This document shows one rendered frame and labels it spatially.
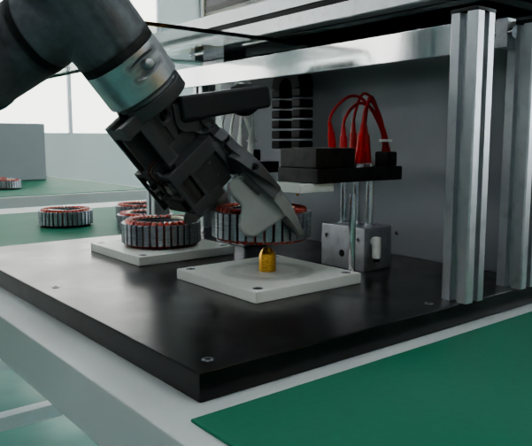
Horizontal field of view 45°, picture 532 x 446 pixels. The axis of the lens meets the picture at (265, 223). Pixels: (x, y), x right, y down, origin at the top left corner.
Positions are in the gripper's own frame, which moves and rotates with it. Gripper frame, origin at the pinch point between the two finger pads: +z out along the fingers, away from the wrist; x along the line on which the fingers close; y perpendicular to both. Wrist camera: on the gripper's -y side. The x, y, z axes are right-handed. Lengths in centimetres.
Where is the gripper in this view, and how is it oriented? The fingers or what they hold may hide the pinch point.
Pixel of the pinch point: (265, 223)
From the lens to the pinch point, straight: 71.9
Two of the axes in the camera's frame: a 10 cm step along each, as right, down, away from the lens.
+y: -6.0, 7.1, -3.8
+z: 5.1, 7.0, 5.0
